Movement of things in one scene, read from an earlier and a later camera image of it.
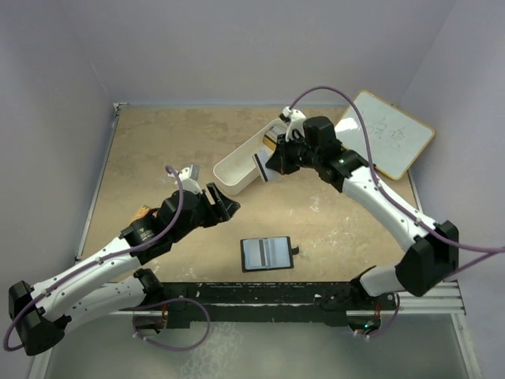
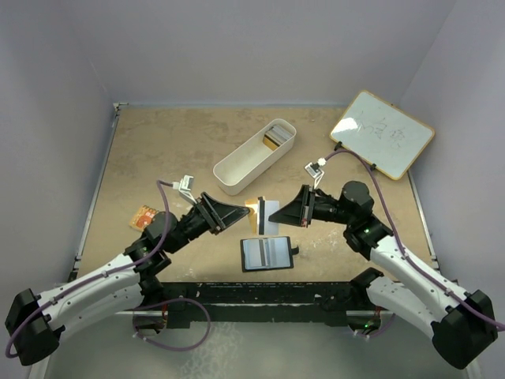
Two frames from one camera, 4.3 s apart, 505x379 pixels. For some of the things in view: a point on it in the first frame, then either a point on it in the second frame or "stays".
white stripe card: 260,159 → 271,228
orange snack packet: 142,211 stays
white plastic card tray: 239,170 stays
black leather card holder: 267,253 stays
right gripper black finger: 274,163 → 297,212
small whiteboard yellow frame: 397,137 stays
